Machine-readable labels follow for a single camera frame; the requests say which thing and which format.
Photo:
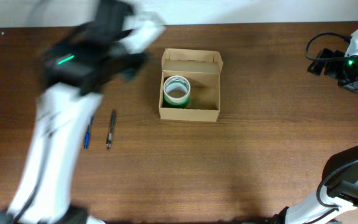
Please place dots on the blue pen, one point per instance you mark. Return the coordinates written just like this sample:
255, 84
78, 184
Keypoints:
88, 133

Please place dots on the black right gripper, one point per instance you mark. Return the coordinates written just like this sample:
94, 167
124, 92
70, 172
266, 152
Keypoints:
322, 62

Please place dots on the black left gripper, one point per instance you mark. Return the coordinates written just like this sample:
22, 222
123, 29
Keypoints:
132, 62

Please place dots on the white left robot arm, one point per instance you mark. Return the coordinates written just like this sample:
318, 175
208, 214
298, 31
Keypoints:
75, 70

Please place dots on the open cardboard box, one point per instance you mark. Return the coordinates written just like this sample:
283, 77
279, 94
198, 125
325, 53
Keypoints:
190, 85

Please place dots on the white tape roll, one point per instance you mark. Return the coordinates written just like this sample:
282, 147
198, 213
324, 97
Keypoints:
176, 89

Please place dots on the green tape roll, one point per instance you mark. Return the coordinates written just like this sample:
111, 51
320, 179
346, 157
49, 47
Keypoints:
176, 102

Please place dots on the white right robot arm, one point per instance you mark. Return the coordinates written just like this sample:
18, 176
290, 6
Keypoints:
337, 192

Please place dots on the black pen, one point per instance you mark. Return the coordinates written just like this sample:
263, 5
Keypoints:
111, 129

